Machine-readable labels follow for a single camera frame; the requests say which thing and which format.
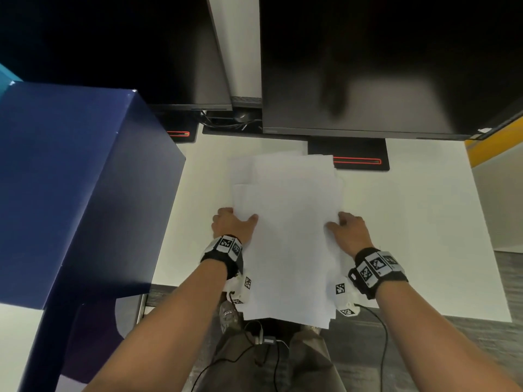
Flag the person's left hand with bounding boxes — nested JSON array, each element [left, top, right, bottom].
[[211, 207, 259, 244]]

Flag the person's right hand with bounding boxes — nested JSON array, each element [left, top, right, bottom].
[[325, 212, 375, 258]]

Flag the stack of white paper sheets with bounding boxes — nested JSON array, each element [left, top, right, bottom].
[[230, 150, 347, 329]]

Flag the person's left forearm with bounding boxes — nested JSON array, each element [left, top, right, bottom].
[[82, 259, 229, 392]]

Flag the person's right forearm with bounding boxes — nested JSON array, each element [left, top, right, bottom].
[[374, 277, 523, 392]]

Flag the black marker wristband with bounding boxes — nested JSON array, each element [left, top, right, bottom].
[[348, 247, 409, 301], [200, 234, 245, 281]]

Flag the black monitor base red-lined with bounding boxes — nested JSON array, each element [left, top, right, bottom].
[[307, 136, 390, 172], [157, 112, 199, 144]]

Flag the person's grey shoe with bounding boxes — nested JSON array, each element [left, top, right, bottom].
[[219, 301, 242, 336]]

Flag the person's grey trousers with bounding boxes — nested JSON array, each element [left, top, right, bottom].
[[192, 320, 348, 392]]

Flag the wide black computer monitor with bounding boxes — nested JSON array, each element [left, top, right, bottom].
[[259, 0, 523, 142]]

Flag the large dark blue cardboard box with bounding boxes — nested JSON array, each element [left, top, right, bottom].
[[0, 81, 187, 392]]

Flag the yellow panel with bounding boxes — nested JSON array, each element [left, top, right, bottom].
[[464, 114, 523, 169]]

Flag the teal box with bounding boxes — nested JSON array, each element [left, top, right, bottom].
[[0, 63, 23, 95]]

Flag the white wrist camera with markers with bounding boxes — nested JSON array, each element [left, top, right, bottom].
[[226, 275, 253, 305], [329, 277, 361, 319]]

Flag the bundle of black cables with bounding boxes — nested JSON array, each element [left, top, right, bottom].
[[199, 109, 263, 132]]

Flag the black cable with white connector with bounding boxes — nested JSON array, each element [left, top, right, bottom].
[[190, 320, 291, 392]]

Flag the thin black cable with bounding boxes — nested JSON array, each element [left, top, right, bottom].
[[355, 304, 390, 392]]

